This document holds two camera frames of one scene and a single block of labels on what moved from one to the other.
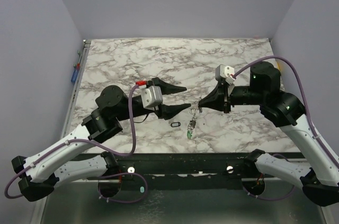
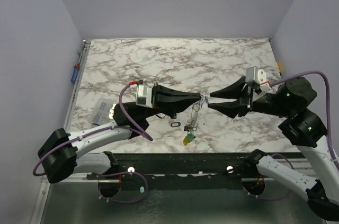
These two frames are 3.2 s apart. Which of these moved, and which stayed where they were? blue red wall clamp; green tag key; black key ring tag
Moved: green tag key
Stayed: black key ring tag; blue red wall clamp
